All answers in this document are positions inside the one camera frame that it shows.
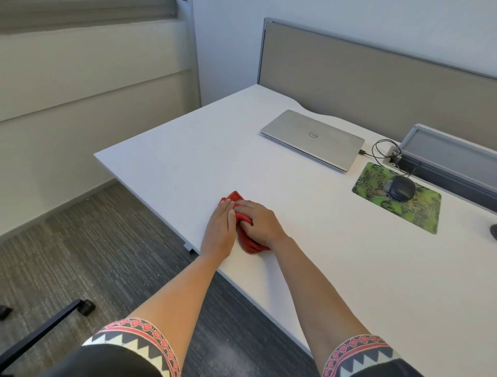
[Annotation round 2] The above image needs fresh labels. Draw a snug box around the beige desk partition panel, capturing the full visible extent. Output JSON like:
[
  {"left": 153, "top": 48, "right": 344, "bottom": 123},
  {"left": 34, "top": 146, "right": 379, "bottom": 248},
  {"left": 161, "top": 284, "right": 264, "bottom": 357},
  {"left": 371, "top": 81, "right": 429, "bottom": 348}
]
[{"left": 257, "top": 17, "right": 497, "bottom": 152}]

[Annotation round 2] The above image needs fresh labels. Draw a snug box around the person's left patterned sleeve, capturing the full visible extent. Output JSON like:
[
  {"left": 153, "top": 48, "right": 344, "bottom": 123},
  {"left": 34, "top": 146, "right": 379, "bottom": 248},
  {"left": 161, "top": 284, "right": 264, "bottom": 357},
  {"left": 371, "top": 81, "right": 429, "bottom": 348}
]
[{"left": 39, "top": 318, "right": 182, "bottom": 377}]

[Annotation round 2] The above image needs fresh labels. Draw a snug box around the person's patterned sleeve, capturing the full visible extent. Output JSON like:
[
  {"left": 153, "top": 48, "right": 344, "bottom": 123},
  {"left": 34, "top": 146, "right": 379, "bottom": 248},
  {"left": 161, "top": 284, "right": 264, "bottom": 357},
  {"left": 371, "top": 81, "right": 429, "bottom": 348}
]
[
  {"left": 39, "top": 318, "right": 182, "bottom": 377},
  {"left": 322, "top": 334, "right": 426, "bottom": 377}
]

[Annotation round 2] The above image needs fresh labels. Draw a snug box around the grey window blind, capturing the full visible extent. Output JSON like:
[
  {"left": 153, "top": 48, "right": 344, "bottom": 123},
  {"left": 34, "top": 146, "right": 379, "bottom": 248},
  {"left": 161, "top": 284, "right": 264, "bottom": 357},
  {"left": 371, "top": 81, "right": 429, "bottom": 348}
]
[{"left": 0, "top": 0, "right": 179, "bottom": 34}]

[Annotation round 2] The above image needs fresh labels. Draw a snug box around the red cleaning cloth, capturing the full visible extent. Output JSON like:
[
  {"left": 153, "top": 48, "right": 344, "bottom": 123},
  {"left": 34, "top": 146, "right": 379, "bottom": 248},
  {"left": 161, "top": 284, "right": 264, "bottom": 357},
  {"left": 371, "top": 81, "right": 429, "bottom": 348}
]
[{"left": 218, "top": 191, "right": 271, "bottom": 255}]

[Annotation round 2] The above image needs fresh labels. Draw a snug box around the black computer mouse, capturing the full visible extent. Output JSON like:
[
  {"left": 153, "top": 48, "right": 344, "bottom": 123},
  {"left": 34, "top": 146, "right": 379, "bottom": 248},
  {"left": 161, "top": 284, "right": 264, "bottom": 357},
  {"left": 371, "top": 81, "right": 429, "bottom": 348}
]
[{"left": 388, "top": 176, "right": 417, "bottom": 202}]

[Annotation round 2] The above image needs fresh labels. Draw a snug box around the grey cable tray flap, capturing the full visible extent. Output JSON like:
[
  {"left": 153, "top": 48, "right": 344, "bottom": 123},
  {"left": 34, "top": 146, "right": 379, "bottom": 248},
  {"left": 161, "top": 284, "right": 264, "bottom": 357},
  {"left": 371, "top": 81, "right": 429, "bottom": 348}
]
[{"left": 398, "top": 124, "right": 497, "bottom": 213}]

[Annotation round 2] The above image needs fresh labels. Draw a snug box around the person's right forearm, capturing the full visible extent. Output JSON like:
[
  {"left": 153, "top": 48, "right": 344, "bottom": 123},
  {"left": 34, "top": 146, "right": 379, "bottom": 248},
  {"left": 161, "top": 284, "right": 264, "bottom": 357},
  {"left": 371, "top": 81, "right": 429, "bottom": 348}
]
[{"left": 269, "top": 235, "right": 372, "bottom": 376}]

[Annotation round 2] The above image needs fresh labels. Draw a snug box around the person's right patterned sleeve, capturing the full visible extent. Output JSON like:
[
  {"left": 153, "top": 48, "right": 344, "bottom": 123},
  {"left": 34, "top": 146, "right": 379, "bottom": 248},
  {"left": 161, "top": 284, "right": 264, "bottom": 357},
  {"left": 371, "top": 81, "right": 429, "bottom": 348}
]
[{"left": 322, "top": 334, "right": 426, "bottom": 377}]

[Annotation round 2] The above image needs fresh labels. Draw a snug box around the person's right hand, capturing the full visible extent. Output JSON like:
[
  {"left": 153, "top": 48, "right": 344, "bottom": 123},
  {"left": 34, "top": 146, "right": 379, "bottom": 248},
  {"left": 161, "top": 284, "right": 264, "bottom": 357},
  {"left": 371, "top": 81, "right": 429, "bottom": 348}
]
[{"left": 233, "top": 200, "right": 290, "bottom": 249}]

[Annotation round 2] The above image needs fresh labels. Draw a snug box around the person's left forearm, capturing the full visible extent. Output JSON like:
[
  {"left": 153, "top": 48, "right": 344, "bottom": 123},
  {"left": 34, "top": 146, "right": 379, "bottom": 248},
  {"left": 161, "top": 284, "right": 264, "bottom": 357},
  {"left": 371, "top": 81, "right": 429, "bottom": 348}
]
[{"left": 126, "top": 252, "right": 230, "bottom": 377}]

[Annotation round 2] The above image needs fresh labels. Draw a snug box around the black office chair leg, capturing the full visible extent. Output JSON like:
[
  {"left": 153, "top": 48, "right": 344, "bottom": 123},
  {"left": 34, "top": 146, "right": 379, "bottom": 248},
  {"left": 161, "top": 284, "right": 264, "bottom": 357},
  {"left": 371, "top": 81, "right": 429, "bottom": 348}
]
[{"left": 0, "top": 299, "right": 84, "bottom": 373}]

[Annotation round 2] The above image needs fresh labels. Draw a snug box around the black laptop cable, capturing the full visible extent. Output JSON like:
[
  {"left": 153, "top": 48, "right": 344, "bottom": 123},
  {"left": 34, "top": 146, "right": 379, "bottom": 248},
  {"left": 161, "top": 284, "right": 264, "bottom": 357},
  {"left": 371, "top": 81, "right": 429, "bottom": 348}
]
[{"left": 359, "top": 139, "right": 403, "bottom": 168}]

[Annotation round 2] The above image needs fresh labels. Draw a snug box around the green patterned mouse pad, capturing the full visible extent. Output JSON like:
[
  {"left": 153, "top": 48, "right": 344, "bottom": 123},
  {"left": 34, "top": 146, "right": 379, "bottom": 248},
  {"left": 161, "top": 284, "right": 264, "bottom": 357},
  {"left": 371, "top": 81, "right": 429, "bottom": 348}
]
[{"left": 352, "top": 162, "right": 442, "bottom": 235}]

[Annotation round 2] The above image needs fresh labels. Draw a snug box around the white power adapter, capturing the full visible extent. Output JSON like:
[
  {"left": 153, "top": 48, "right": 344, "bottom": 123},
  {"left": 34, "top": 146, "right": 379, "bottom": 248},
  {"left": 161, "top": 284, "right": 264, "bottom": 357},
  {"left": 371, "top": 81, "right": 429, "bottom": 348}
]
[{"left": 384, "top": 146, "right": 403, "bottom": 168}]

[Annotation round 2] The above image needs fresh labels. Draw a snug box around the silver closed laptop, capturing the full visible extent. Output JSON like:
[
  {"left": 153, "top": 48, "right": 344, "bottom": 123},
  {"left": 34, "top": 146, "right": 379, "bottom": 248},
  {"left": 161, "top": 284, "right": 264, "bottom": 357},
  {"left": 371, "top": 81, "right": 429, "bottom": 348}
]
[{"left": 260, "top": 109, "right": 366, "bottom": 172}]

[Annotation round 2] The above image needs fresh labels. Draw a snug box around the person's left hand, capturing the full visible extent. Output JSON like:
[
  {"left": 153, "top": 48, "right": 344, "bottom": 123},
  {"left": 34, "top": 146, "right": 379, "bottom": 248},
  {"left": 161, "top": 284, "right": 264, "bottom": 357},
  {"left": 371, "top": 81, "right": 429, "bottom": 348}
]
[{"left": 200, "top": 198, "right": 237, "bottom": 260}]

